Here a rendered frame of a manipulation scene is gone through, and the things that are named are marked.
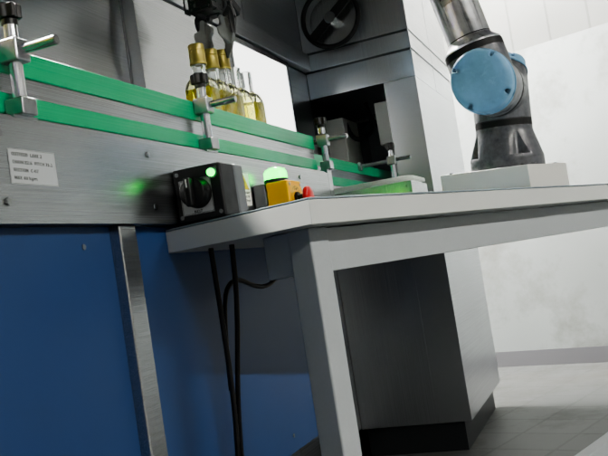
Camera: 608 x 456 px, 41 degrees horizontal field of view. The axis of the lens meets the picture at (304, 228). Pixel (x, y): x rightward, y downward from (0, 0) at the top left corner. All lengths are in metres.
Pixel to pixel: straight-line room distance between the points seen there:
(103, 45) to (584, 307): 3.05
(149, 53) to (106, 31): 0.12
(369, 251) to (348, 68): 1.69
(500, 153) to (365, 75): 1.19
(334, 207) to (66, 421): 0.42
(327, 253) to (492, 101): 0.59
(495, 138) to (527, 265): 2.68
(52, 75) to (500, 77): 0.84
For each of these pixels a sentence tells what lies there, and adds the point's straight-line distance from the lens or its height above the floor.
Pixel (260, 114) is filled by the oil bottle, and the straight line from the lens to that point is 1.92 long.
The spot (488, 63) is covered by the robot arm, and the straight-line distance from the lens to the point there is 1.57.
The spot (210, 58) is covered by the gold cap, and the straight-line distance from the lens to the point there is 1.80.
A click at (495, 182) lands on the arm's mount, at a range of 1.67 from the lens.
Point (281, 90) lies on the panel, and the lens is 2.54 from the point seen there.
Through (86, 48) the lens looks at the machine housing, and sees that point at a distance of 1.69.
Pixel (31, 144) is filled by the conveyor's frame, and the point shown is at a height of 0.85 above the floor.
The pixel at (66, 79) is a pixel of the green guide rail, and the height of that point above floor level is 0.95.
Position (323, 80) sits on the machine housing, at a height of 1.30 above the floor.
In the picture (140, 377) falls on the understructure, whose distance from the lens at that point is 1.10.
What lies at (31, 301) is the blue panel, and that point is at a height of 0.67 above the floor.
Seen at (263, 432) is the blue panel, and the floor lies 0.40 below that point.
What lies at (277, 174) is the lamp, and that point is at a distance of 1.48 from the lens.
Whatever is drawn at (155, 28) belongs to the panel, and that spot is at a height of 1.24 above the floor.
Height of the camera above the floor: 0.66
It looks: 3 degrees up
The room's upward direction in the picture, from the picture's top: 9 degrees counter-clockwise
